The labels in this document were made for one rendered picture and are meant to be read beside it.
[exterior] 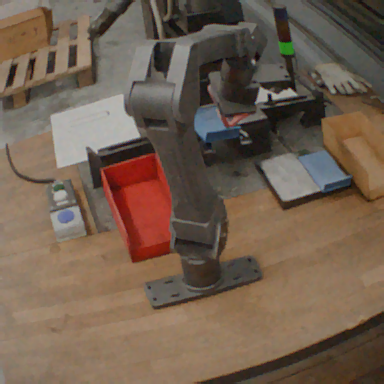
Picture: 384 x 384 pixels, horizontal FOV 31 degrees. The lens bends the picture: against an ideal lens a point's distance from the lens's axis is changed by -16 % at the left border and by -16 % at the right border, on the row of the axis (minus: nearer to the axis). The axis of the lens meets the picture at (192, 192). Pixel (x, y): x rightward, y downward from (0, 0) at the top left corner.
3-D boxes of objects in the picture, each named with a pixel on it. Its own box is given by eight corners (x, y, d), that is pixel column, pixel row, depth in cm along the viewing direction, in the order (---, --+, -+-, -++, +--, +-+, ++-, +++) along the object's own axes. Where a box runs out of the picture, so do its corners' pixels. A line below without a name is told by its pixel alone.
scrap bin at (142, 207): (132, 263, 141) (125, 237, 138) (104, 193, 162) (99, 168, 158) (196, 247, 143) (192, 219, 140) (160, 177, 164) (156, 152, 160)
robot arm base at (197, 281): (134, 252, 131) (144, 276, 125) (249, 221, 134) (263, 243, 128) (142, 287, 135) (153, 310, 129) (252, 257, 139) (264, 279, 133)
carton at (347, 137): (368, 205, 147) (368, 174, 143) (323, 148, 168) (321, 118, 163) (408, 190, 149) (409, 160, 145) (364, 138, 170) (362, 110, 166)
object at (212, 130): (207, 145, 154) (206, 132, 153) (184, 113, 167) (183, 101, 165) (241, 139, 156) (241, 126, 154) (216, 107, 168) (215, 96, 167)
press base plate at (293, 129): (101, 244, 152) (98, 232, 150) (68, 134, 193) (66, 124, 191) (380, 165, 163) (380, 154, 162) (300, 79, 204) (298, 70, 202)
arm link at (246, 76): (228, 58, 140) (232, 37, 134) (256, 69, 139) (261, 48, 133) (215, 81, 136) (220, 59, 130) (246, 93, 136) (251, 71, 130)
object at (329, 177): (325, 196, 147) (325, 183, 146) (298, 158, 160) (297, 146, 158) (352, 187, 148) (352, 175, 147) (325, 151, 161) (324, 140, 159)
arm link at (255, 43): (236, 42, 143) (220, 3, 134) (276, 47, 139) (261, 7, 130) (216, 78, 137) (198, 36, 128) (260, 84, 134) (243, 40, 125)
